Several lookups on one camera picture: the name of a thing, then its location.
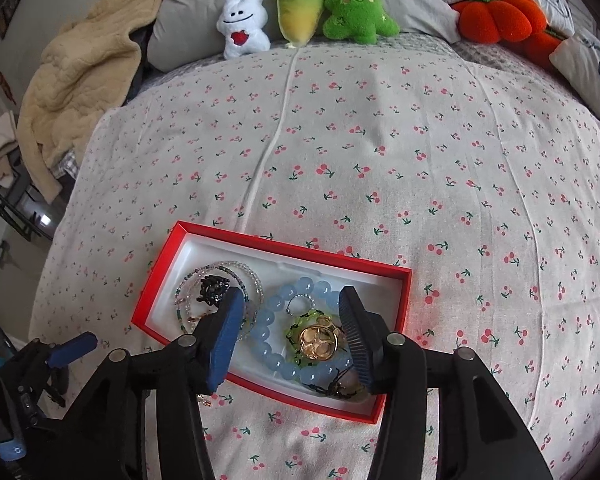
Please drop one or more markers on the black charm trinket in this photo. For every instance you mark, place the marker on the black charm trinket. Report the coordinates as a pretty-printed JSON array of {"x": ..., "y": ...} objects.
[{"x": 214, "y": 290}]

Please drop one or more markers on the white plush toy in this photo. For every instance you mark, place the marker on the white plush toy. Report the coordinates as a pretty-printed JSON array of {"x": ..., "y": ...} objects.
[{"x": 240, "y": 25}]

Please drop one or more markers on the green tree plush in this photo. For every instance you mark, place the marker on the green tree plush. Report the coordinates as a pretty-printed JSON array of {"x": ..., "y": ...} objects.
[{"x": 355, "y": 10}]

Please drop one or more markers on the deer print pillow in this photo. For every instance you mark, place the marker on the deer print pillow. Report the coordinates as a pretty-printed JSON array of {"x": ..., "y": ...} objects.
[{"x": 590, "y": 70}]

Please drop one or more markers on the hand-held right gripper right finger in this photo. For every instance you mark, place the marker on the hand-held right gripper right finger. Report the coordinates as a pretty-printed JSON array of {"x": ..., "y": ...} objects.
[{"x": 357, "y": 335}]

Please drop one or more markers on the yellow green carrot plush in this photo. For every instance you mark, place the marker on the yellow green carrot plush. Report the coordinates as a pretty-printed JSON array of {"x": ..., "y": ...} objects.
[{"x": 300, "y": 10}]

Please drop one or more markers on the beige quilted blanket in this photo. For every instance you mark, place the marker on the beige quilted blanket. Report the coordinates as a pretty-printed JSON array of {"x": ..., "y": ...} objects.
[{"x": 80, "y": 75}]

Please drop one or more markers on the red cardboard box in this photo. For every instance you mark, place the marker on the red cardboard box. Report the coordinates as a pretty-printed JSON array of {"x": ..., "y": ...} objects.
[{"x": 340, "y": 272}]

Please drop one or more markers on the black metal rack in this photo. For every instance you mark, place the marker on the black metal rack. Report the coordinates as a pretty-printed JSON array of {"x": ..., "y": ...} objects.
[{"x": 15, "y": 210}]

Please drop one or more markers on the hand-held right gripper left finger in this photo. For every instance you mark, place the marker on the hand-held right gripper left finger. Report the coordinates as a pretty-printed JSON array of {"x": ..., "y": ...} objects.
[{"x": 225, "y": 340}]

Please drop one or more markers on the beige cloth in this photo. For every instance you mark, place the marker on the beige cloth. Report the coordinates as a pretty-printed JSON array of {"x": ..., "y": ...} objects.
[{"x": 0, "y": 145}]

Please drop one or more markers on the orange pumpkin plush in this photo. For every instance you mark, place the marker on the orange pumpkin plush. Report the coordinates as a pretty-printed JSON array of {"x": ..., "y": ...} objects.
[{"x": 495, "y": 20}]

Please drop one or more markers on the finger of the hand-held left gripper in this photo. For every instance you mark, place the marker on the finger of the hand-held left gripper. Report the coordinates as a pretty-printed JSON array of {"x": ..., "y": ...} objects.
[{"x": 72, "y": 350}]

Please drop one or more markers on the grey pillow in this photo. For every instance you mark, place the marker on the grey pillow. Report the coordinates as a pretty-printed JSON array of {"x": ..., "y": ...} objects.
[{"x": 190, "y": 20}]

